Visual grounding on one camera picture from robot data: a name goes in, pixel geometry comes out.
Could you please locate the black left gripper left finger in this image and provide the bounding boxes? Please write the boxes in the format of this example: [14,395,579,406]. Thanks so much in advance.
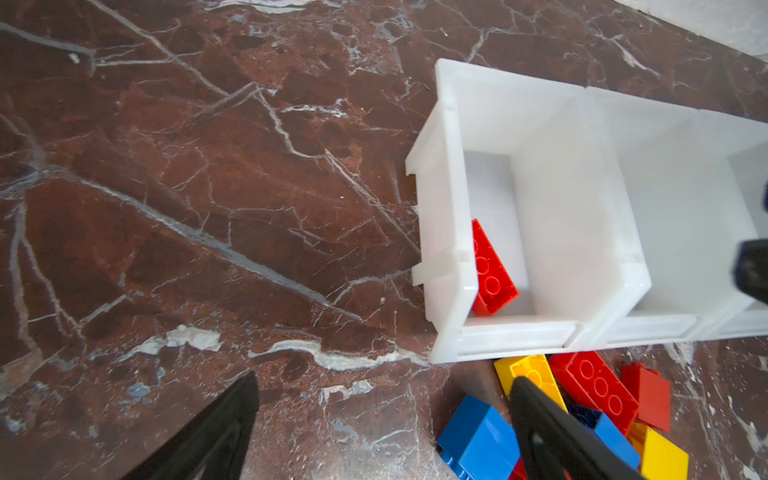
[124,371,259,479]

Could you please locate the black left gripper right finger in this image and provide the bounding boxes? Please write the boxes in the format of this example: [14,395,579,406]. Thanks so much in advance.
[509,377,642,480]

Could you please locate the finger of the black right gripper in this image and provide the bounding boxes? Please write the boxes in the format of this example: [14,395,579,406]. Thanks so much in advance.
[731,179,768,305]

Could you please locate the blue lego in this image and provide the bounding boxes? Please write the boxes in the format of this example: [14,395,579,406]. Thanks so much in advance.
[437,395,520,480]
[566,402,641,470]

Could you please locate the yellow lego pile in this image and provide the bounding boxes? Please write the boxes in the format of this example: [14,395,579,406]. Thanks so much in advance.
[628,422,689,480]

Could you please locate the red lego pile bottom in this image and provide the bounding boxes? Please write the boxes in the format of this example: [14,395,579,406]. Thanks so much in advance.
[509,458,528,480]

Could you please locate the blue lego in pile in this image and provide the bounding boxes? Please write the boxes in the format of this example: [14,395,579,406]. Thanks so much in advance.
[566,402,641,470]

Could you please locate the white middle sorting bin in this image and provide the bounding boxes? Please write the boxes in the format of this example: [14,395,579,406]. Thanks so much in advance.
[589,88,749,348]

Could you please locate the white sorting bin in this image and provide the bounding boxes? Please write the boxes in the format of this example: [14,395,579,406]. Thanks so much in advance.
[701,111,767,340]
[406,59,651,364]
[589,88,749,348]

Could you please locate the yellow lego open side up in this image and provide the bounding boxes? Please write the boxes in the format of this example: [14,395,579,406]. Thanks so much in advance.
[494,354,567,411]

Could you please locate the long red lego brick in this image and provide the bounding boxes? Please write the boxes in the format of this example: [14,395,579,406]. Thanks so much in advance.
[549,351,639,436]

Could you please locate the red square lego right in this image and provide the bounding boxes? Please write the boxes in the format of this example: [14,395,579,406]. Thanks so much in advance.
[620,362,671,432]

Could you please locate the white right sorting bin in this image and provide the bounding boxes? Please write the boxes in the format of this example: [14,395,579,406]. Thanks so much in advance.
[701,111,767,340]

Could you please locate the white left sorting bin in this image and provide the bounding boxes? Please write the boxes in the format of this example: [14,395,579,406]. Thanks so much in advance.
[406,59,651,364]

